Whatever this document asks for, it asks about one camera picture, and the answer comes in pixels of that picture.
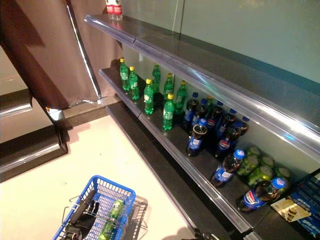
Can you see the blue Oreo cookie box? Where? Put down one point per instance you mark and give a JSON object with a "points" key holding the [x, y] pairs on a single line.
{"points": [[313, 182], [311, 226], [306, 200]]}

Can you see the black shelf base plinth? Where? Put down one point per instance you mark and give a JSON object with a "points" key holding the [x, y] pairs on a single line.
{"points": [[162, 160]]}

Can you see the Pepsi cola bottle blue cap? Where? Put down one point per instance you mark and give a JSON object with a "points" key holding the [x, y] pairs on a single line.
{"points": [[224, 145], [227, 120], [191, 107], [217, 112], [244, 127], [200, 111], [196, 142], [252, 198], [225, 172]]}

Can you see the green Sprite bottle yellow cap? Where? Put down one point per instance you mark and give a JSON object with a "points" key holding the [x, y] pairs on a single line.
{"points": [[123, 75], [156, 77], [133, 83], [209, 106], [168, 112], [168, 85], [180, 97], [148, 97]]}

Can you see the yellow white cookie box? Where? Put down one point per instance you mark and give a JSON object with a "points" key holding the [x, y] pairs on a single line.
{"points": [[287, 207]]}

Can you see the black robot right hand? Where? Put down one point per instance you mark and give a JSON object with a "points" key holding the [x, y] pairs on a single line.
{"points": [[206, 237]]}

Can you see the blue plastic shopping basket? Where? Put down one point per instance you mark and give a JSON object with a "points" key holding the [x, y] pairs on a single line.
{"points": [[131, 196]]}

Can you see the dark side shelf board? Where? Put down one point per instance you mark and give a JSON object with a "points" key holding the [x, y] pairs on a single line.
{"points": [[15, 102], [30, 147]]}

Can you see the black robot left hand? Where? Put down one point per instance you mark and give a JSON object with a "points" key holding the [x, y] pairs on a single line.
{"points": [[80, 215]]}

